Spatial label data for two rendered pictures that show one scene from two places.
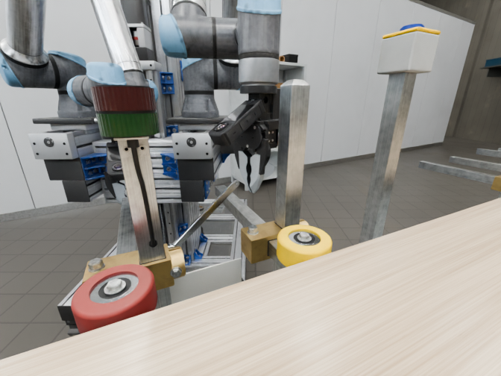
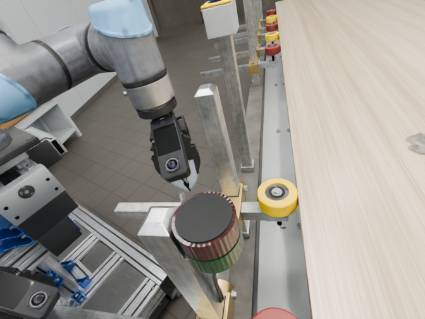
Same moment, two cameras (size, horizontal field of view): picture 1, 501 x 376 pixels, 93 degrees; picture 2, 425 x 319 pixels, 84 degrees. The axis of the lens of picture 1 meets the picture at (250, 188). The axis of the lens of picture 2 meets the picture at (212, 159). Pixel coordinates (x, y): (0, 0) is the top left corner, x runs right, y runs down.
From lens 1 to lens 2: 32 cm
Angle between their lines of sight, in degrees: 42
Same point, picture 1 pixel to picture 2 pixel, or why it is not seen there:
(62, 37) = not seen: outside the picture
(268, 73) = (171, 89)
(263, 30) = (153, 51)
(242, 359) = (369, 273)
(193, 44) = (43, 91)
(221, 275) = not seen: hidden behind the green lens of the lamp
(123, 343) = not seen: outside the picture
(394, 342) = (374, 204)
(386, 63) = (214, 30)
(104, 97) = (229, 240)
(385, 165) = (240, 104)
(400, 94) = (232, 51)
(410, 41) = (229, 11)
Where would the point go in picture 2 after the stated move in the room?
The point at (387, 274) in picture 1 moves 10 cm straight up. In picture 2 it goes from (328, 176) to (332, 136)
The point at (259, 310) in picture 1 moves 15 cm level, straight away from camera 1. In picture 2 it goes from (335, 250) to (252, 212)
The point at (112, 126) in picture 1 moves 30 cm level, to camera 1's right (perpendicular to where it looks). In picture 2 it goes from (236, 254) to (330, 99)
